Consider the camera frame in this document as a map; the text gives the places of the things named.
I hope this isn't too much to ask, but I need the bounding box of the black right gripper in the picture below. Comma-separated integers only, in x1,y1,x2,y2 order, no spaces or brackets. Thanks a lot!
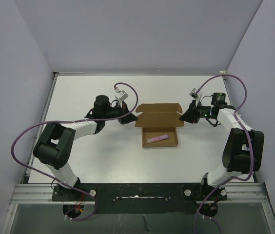
179,100,213,124

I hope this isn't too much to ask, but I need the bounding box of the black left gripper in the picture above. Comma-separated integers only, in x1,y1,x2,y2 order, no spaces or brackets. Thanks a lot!
103,100,138,124

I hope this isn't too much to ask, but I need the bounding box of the brown cardboard box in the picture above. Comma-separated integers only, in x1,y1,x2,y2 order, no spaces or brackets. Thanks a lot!
135,103,184,148

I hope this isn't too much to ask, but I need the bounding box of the pink highlighter pen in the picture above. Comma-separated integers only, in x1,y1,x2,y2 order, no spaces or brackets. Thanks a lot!
147,134,169,144

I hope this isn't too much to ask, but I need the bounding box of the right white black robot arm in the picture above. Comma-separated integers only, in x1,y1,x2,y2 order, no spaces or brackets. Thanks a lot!
179,100,265,199

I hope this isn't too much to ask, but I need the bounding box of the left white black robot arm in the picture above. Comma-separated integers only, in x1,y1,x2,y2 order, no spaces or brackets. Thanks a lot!
33,95,138,200

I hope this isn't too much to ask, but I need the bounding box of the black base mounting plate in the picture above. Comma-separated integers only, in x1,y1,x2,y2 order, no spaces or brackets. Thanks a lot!
52,183,227,215

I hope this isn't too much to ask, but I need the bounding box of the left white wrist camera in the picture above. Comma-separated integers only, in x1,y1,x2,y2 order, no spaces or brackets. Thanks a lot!
114,88,128,106

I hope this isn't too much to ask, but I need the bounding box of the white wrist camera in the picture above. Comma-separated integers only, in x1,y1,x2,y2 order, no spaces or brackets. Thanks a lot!
114,88,128,106
190,88,203,106

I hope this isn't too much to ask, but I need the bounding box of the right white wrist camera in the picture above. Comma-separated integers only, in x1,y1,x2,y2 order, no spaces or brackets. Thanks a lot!
190,88,203,106

